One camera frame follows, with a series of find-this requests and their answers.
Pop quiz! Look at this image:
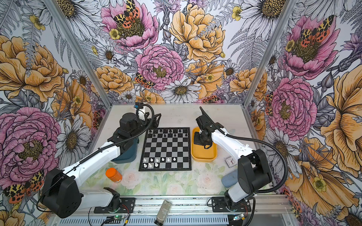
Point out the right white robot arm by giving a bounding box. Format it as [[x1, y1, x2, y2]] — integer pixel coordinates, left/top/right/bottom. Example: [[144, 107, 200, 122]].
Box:
[[193, 107, 272, 210]]

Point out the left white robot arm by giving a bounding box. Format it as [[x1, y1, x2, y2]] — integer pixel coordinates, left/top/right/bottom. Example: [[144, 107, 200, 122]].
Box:
[[38, 102, 161, 218]]

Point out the yellow plastic tray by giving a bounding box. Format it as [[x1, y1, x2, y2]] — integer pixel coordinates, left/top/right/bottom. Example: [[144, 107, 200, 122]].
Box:
[[191, 127, 217, 163]]

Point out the black and white chessboard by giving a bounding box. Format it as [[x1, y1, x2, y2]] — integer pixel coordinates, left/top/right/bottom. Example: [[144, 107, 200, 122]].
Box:
[[139, 127, 192, 172]]

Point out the teal plastic bin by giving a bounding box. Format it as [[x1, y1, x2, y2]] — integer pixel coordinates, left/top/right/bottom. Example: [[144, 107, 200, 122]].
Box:
[[111, 139, 139, 164]]

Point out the small white clock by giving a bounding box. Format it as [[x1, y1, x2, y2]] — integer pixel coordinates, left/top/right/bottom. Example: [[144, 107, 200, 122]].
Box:
[[225, 156, 238, 168]]

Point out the grey blue sponge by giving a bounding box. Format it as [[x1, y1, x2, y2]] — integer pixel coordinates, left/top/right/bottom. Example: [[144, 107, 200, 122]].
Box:
[[221, 170, 238, 188]]

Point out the orange pill bottle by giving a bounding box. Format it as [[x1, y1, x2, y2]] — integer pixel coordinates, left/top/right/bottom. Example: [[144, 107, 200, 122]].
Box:
[[106, 168, 123, 183]]

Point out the silver usb hub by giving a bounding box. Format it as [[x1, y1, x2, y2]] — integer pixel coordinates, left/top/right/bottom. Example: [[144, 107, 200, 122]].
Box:
[[154, 200, 173, 226]]

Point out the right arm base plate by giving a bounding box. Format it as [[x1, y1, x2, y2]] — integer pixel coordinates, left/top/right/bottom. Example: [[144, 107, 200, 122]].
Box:
[[209, 196, 252, 213]]

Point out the aluminium front rail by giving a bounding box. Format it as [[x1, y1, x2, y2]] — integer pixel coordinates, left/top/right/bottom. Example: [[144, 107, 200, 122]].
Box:
[[73, 194, 292, 215]]

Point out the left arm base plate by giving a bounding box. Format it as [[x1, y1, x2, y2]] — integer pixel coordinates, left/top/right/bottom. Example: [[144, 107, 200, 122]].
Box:
[[94, 197, 136, 214]]

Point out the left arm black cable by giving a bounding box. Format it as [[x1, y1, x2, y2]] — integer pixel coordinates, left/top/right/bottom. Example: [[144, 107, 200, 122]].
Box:
[[36, 104, 155, 212]]

